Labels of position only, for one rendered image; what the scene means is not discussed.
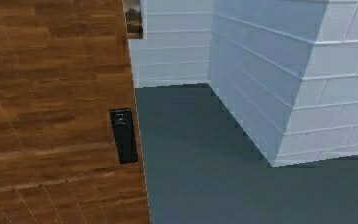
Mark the brown wooden room door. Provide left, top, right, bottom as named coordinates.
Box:
left=0, top=0, right=151, bottom=224

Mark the black door handle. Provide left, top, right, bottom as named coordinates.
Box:
left=108, top=107, right=139, bottom=165

